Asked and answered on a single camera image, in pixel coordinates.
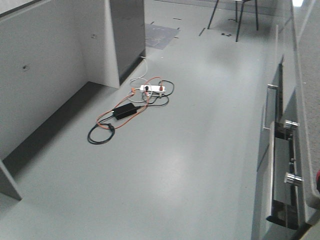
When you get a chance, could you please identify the red yellow apple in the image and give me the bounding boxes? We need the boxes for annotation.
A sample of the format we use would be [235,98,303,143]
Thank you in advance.
[315,170,320,193]

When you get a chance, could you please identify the orange cable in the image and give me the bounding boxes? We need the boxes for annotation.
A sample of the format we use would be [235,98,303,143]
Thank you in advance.
[95,76,166,130]

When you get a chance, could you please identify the black power adapter brick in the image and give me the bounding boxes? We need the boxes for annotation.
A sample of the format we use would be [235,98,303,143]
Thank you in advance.
[112,102,137,120]

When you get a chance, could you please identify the white floor cable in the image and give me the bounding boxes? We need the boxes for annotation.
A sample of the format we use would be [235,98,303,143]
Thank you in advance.
[128,56,161,104]

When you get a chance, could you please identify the grey floor mat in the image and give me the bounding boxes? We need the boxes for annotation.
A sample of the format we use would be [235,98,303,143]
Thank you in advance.
[145,24,180,50]

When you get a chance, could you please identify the white power strip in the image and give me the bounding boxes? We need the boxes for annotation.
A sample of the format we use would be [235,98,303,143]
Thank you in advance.
[139,84,166,95]

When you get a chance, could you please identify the grey speckled kitchen counter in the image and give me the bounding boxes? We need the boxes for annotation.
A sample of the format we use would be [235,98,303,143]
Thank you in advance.
[279,0,320,210]

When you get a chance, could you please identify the black chair legs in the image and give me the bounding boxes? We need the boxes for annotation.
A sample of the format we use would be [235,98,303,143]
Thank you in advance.
[207,0,259,43]

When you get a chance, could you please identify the white low cabinet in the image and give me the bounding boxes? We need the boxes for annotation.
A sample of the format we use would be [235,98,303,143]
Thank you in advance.
[0,0,118,201]

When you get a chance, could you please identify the black floor cable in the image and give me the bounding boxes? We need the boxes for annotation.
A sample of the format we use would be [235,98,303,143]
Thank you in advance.
[87,79,175,145]

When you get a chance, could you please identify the grey cabinet block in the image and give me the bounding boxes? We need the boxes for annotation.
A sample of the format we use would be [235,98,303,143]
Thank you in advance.
[102,0,146,88]

